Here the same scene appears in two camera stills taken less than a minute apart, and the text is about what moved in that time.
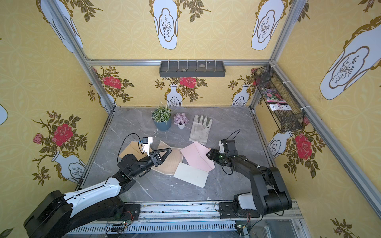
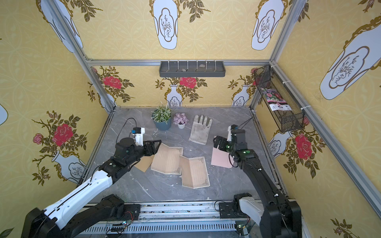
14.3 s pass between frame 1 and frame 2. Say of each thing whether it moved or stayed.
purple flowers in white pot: stayed
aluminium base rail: stayed
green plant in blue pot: stayed
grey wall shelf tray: stayed
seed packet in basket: stayed
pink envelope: moved
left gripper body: moved
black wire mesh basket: stayed
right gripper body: moved
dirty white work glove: stayed
